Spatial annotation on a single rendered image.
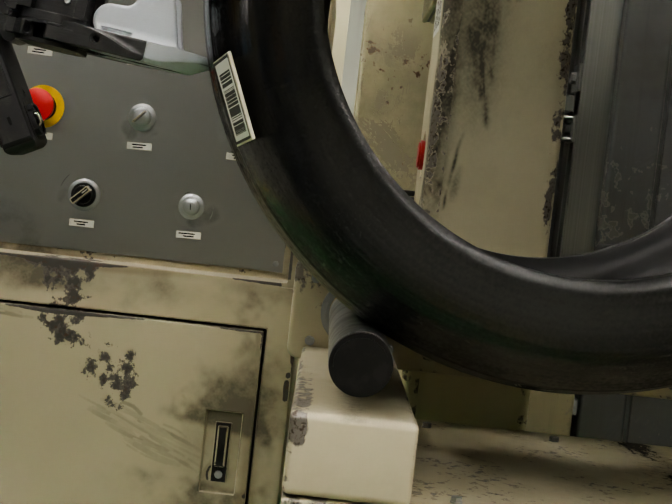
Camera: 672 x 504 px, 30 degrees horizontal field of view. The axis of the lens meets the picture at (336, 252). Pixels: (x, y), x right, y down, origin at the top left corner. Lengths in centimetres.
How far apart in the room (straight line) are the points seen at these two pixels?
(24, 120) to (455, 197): 45
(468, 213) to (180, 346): 43
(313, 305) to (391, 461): 36
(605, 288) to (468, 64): 43
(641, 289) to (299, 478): 26
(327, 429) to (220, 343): 63
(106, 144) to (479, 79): 51
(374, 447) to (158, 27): 34
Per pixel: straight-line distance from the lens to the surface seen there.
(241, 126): 85
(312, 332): 120
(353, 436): 86
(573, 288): 85
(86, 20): 97
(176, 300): 149
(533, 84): 123
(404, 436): 86
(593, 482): 105
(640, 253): 113
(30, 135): 96
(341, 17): 459
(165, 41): 94
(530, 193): 123
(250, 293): 148
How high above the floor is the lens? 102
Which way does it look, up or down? 3 degrees down
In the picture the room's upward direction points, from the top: 6 degrees clockwise
